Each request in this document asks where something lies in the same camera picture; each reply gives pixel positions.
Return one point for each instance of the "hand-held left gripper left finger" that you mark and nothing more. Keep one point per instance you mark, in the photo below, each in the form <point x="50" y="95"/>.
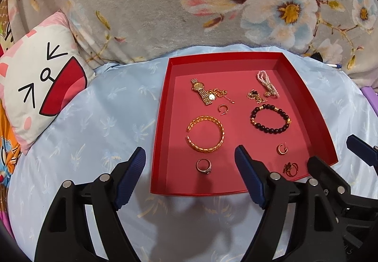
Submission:
<point x="131" y="179"/>

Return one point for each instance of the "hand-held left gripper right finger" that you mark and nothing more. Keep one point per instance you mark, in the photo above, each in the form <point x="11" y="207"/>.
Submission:
<point x="249" y="179"/>

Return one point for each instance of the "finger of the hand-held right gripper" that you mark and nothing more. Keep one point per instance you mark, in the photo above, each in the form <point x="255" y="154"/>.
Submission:
<point x="327" y="173"/>
<point x="360" y="147"/>

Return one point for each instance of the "gold hoop earring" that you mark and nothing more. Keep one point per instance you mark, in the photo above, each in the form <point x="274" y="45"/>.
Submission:
<point x="279" y="150"/>
<point x="219" y="108"/>

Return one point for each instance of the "red cardboard box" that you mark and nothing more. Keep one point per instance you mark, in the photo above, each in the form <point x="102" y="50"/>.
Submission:
<point x="239" y="129"/>

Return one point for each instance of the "gold bangle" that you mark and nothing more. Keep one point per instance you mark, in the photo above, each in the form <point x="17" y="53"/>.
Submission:
<point x="203" y="118"/>

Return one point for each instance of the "gold wrist watch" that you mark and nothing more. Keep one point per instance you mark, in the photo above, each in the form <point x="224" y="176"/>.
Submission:
<point x="198" y="85"/>

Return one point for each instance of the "purple plastic object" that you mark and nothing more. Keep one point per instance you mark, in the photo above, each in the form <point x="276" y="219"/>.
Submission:
<point x="370" y="93"/>

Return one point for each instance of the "light blue palm print cloth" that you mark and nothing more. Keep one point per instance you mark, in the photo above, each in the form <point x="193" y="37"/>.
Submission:
<point x="103" y="132"/>

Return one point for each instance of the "white and blue pen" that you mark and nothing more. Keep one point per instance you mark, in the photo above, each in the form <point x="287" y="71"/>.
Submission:
<point x="332" y="65"/>

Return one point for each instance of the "orange cartoon printed cloth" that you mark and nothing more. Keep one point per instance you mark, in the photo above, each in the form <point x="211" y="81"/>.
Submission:
<point x="7" y="147"/>

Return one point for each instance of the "white cartoon face cushion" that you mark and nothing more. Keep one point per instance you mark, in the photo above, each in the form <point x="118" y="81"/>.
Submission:
<point x="44" y="52"/>

